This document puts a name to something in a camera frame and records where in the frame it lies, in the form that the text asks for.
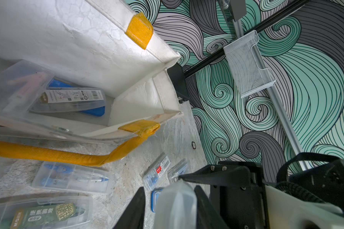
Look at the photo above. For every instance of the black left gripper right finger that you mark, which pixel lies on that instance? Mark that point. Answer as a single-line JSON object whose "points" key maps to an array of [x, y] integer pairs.
{"points": [[207, 216]]}

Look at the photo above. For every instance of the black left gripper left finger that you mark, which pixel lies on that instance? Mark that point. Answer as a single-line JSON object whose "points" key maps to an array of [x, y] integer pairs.
{"points": [[134, 214]]}

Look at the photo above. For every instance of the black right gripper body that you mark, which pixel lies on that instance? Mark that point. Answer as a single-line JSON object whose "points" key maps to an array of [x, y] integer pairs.
{"points": [[237, 192]]}

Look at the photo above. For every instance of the white label compass case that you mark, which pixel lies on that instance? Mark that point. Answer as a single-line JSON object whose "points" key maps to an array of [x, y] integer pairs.
{"points": [[176, 207], [69, 99]]}

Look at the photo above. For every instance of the green label compass case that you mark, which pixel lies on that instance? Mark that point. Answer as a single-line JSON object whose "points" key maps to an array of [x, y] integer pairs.
{"points": [[63, 212]]}

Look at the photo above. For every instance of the white canvas tote bag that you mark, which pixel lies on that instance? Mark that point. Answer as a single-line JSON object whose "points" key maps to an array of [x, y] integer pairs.
{"points": [[88, 44]]}

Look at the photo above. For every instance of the pink compass clear case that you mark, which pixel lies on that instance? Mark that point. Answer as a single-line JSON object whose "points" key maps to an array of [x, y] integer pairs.
{"points": [[21, 85]]}

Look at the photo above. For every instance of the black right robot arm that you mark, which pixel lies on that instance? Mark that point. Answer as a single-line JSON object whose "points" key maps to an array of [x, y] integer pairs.
{"points": [[308, 194]]}

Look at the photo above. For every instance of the small blue compass case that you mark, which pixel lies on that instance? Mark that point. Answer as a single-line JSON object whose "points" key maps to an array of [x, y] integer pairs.
{"points": [[180, 168]]}

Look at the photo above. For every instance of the blue compass frosted case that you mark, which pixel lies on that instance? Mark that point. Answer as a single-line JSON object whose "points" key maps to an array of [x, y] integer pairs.
{"points": [[74, 178]]}

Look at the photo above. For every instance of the small clear refill case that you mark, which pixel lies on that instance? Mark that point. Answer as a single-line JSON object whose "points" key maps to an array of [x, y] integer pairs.
{"points": [[156, 171]]}

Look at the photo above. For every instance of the black ribbed hard case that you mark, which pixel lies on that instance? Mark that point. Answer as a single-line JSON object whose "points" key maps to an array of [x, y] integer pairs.
{"points": [[177, 77]]}

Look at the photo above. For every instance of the white mesh wire shelf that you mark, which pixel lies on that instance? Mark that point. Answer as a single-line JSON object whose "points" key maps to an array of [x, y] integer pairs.
{"points": [[247, 67]]}

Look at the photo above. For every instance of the silver aluminium upright rail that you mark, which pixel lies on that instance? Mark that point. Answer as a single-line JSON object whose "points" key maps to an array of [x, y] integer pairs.
{"points": [[233, 11]]}

